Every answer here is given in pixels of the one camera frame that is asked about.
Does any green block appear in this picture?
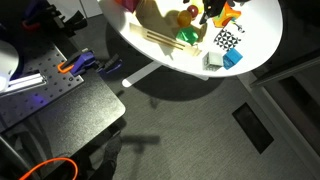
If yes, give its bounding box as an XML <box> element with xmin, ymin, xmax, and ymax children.
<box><xmin>176</xmin><ymin>26</ymin><xmax>198</xmax><ymax>45</ymax></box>

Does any magenta block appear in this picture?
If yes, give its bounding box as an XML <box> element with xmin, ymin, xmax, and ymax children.
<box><xmin>115</xmin><ymin>0</ymin><xmax>140</xmax><ymax>12</ymax></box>

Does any orange block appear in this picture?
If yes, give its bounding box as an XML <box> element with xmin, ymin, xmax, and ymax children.
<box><xmin>212</xmin><ymin>3</ymin><xmax>241</xmax><ymax>28</ymax></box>

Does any white table leg foot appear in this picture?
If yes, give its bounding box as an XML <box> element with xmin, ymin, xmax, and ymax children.
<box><xmin>122</xmin><ymin>61</ymin><xmax>160</xmax><ymax>88</ymax></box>

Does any right blue orange clamp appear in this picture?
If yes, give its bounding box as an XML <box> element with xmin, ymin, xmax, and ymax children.
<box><xmin>96</xmin><ymin>54</ymin><xmax>122</xmax><ymax>75</ymax></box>

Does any blue orange clamp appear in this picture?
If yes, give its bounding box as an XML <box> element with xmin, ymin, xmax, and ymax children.
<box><xmin>57</xmin><ymin>51</ymin><xmax>95</xmax><ymax>76</ymax></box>
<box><xmin>96</xmin><ymin>54</ymin><xmax>122</xmax><ymax>75</ymax></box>

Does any grey cube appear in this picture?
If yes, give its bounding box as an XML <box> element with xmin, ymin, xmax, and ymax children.
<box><xmin>202</xmin><ymin>52</ymin><xmax>223</xmax><ymax>71</ymax></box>

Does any wooden tray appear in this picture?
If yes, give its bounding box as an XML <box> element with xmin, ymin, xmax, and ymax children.
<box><xmin>130</xmin><ymin>0</ymin><xmax>207</xmax><ymax>56</ymax></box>

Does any yellow ball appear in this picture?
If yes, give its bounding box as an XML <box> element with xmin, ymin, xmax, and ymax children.
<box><xmin>177</xmin><ymin>10</ymin><xmax>192</xmax><ymax>27</ymax></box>

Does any blue cube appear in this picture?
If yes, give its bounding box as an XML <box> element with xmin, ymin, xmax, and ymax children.
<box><xmin>223</xmin><ymin>48</ymin><xmax>243</xmax><ymax>69</ymax></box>

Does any black white patterned cube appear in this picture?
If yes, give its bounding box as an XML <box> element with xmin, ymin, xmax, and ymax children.
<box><xmin>214</xmin><ymin>29</ymin><xmax>241</xmax><ymax>51</ymax></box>

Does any black cart shelf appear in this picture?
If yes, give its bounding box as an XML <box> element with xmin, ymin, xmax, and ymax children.
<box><xmin>1</xmin><ymin>72</ymin><xmax>126</xmax><ymax>160</ymax></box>

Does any left blue orange clamp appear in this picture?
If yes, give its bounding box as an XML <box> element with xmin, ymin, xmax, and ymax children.
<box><xmin>57</xmin><ymin>51</ymin><xmax>95</xmax><ymax>76</ymax></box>

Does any red ball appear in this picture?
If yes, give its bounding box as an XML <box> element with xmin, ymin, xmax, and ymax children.
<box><xmin>187</xmin><ymin>5</ymin><xmax>199</xmax><ymax>18</ymax></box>

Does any round white table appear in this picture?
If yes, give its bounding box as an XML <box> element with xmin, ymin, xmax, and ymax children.
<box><xmin>97</xmin><ymin>0</ymin><xmax>283</xmax><ymax>77</ymax></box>

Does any black floor hatch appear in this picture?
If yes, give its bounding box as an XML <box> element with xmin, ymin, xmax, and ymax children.
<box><xmin>232</xmin><ymin>103</ymin><xmax>274</xmax><ymax>154</ymax></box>

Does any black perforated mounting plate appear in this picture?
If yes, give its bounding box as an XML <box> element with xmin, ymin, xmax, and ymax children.
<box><xmin>0</xmin><ymin>42</ymin><xmax>84</xmax><ymax>132</ymax></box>

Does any orange cable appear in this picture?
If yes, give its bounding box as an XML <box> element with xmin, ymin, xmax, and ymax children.
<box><xmin>18</xmin><ymin>157</ymin><xmax>79</xmax><ymax>180</ymax></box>

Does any aluminium rail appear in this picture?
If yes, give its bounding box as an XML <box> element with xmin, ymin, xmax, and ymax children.
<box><xmin>0</xmin><ymin>73</ymin><xmax>47</xmax><ymax>96</ymax></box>

